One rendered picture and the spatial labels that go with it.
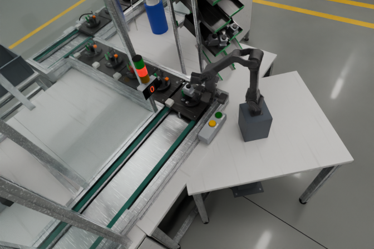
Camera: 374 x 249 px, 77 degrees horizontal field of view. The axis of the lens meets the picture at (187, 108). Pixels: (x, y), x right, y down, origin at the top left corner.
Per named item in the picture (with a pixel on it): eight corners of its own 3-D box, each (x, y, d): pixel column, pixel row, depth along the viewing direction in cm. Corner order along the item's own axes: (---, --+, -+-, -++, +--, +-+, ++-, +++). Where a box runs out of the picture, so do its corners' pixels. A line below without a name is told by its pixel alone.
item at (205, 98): (204, 87, 127) (198, 95, 123) (216, 91, 124) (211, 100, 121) (205, 94, 131) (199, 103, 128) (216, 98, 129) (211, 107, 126)
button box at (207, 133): (226, 119, 147) (226, 113, 142) (208, 145, 138) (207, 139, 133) (217, 114, 150) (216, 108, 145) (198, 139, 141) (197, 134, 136)
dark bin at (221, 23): (230, 22, 132) (234, 13, 125) (213, 34, 127) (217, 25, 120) (195, -11, 135) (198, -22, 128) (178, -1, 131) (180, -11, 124)
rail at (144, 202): (229, 102, 159) (229, 91, 151) (141, 220, 122) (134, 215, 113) (221, 99, 162) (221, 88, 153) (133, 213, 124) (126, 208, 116)
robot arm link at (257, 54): (264, 48, 99) (249, 46, 101) (260, 59, 95) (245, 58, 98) (260, 97, 124) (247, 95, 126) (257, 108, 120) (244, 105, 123)
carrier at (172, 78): (185, 81, 164) (182, 68, 154) (163, 105, 154) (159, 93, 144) (159, 69, 175) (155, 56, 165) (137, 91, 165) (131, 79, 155)
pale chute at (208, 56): (232, 70, 159) (235, 69, 155) (219, 81, 155) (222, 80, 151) (208, 34, 154) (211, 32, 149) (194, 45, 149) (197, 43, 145)
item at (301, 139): (352, 162, 128) (354, 160, 125) (188, 195, 129) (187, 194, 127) (295, 73, 170) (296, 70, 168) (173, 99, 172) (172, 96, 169)
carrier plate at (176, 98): (217, 95, 153) (216, 93, 151) (196, 121, 143) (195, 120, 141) (187, 82, 163) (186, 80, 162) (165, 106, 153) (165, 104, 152)
